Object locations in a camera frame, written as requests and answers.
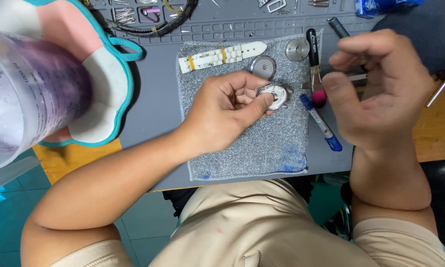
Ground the pink white teal-trimmed cloth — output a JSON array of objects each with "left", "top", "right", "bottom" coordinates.
[{"left": 0, "top": 0, "right": 145, "bottom": 148}]

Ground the white link watch strap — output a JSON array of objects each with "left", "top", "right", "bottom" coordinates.
[{"left": 178, "top": 41, "right": 268, "bottom": 74}]

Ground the round silver metal disc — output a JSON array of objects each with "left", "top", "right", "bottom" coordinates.
[{"left": 285, "top": 37, "right": 311, "bottom": 62}]

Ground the black chair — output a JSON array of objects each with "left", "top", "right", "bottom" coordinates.
[{"left": 420, "top": 159, "right": 445, "bottom": 250}]

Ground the round silver watch case back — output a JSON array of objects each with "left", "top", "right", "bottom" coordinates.
[{"left": 250, "top": 56, "right": 277, "bottom": 81}]

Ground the silver metal rod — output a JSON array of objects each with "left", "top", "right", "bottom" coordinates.
[{"left": 425, "top": 63, "right": 445, "bottom": 108}]

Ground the silver white watch case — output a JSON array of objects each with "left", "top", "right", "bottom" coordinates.
[{"left": 255, "top": 82, "right": 294, "bottom": 111}]

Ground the pile of metal pins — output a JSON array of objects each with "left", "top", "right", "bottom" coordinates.
[{"left": 110, "top": 7, "right": 136, "bottom": 26}]

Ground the clear plastic measuring jug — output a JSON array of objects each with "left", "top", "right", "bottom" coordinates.
[{"left": 0, "top": 27, "right": 94, "bottom": 173}]

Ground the blue plastic packet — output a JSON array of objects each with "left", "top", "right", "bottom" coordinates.
[{"left": 354, "top": 0, "right": 425, "bottom": 19}]

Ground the person's right hand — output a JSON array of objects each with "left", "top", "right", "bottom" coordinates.
[{"left": 322, "top": 29, "right": 436, "bottom": 150}]

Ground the blue pen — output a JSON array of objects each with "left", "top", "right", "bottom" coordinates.
[{"left": 299, "top": 94, "right": 344, "bottom": 153}]

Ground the silver metal buckle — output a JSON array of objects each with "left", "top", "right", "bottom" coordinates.
[{"left": 257, "top": 0, "right": 288, "bottom": 14}]

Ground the grey woven cloth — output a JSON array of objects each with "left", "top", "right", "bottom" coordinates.
[{"left": 175, "top": 30, "right": 324, "bottom": 182}]

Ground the dark blue fabric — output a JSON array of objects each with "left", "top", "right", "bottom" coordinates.
[{"left": 371, "top": 0, "right": 445, "bottom": 76}]

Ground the black handled tool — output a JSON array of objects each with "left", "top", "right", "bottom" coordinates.
[{"left": 305, "top": 28, "right": 324, "bottom": 90}]

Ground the person's left hand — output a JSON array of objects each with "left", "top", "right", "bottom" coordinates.
[{"left": 178, "top": 70, "right": 278, "bottom": 155}]

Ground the black braided strap loop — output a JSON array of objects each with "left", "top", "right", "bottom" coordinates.
[{"left": 105, "top": 0, "right": 199, "bottom": 38}]

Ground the pink metal clip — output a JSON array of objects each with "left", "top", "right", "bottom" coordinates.
[{"left": 140, "top": 6, "right": 162, "bottom": 23}]

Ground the dark grey pen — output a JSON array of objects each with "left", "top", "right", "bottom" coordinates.
[{"left": 328, "top": 17, "right": 352, "bottom": 40}]

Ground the grey silicone work mat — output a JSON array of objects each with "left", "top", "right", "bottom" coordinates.
[{"left": 87, "top": 0, "right": 388, "bottom": 192}]

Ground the person's beige clothing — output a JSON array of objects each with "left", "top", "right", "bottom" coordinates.
[{"left": 49, "top": 178, "right": 445, "bottom": 267}]

